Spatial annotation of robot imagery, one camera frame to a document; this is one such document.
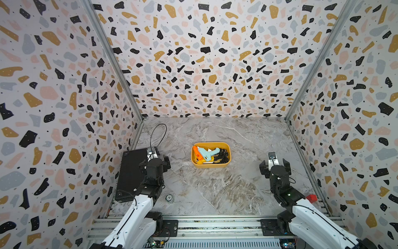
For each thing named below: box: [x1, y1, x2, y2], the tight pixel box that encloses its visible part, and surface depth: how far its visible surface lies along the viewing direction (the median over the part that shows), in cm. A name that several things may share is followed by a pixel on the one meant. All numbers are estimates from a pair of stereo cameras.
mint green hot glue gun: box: [197, 146, 221, 162], surface depth 94 cm
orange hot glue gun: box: [192, 145, 204, 161], surface depth 94 cm
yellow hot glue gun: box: [194, 156, 215, 165], surface depth 94 cm
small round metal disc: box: [165, 194, 173, 202], surface depth 81 cm
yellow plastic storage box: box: [190, 142, 232, 169], surface depth 96 cm
